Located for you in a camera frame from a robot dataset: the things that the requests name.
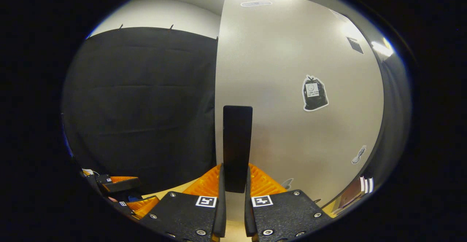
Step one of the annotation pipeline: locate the black backdrop cloth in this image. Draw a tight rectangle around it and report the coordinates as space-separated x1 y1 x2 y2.
61 27 412 199

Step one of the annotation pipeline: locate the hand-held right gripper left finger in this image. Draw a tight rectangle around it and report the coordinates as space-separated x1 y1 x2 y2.
140 163 227 242

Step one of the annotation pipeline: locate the white cabinet door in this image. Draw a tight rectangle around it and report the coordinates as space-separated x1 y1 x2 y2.
215 0 385 222

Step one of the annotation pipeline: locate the long ceiling light strip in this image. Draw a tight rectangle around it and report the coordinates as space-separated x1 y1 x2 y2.
371 40 394 57

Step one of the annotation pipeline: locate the stack of books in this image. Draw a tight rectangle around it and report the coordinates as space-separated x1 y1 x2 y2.
330 176 374 215

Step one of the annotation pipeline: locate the black door handle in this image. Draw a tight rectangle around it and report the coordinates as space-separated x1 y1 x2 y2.
223 105 253 194

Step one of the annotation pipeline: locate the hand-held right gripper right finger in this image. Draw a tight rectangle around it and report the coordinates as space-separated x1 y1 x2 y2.
244 163 333 242

